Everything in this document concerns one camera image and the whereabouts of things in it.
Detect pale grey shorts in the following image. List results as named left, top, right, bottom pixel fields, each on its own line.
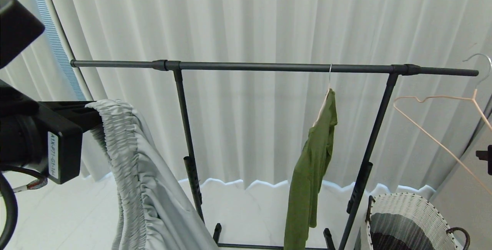
left=85, top=99, right=220, bottom=250

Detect white curtain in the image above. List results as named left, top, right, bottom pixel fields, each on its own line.
left=42, top=0, right=492, bottom=200
left=0, top=0, right=112, bottom=183

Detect green printed shirt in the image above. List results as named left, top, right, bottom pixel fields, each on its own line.
left=284, top=88, right=338, bottom=250

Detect window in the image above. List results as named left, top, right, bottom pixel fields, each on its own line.
left=26, top=0, right=95, bottom=101

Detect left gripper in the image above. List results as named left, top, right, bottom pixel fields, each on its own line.
left=0, top=81, right=83, bottom=185

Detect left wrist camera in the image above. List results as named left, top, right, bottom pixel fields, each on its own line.
left=0, top=0, right=46, bottom=70

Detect white laundry basket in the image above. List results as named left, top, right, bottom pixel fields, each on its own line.
left=363, top=192, right=471, bottom=250

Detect black clothes rack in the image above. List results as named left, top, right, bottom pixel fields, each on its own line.
left=70, top=60, right=479, bottom=250

